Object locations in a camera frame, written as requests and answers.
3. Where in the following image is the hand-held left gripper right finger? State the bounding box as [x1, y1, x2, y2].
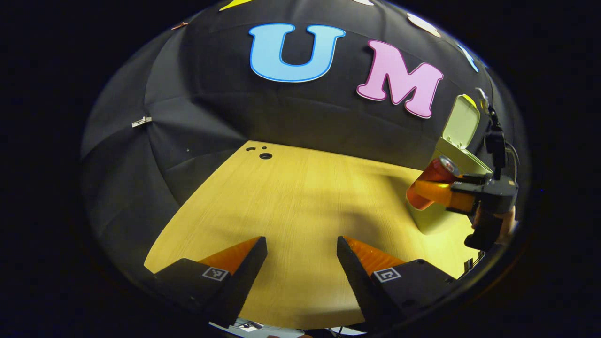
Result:
[336, 236, 470, 331]

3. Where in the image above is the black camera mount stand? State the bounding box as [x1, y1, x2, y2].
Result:
[475, 87, 521, 181]

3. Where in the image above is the black backdrop cloth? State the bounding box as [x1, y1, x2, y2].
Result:
[80, 0, 531, 277]

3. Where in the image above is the orange pop can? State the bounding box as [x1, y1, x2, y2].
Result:
[406, 156, 461, 210]

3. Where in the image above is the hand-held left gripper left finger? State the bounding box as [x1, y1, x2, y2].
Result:
[155, 237, 268, 329]

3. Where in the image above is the wooden desktop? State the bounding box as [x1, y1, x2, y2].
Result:
[143, 140, 482, 329]

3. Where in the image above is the pale green desktop garbage bin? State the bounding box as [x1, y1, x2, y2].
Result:
[408, 94, 493, 235]

